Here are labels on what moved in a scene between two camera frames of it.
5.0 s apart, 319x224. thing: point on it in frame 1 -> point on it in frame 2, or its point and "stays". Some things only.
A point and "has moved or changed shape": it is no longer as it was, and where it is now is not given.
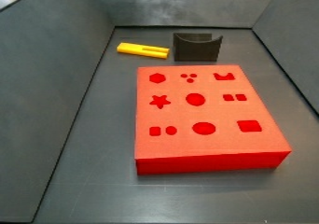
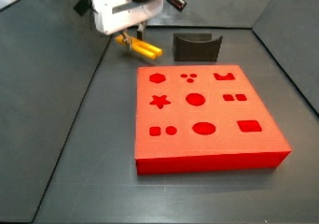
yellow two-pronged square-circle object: x=142 y=49 has moved or changed shape
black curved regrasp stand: x=196 y=47 stays
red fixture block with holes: x=204 y=119 stays
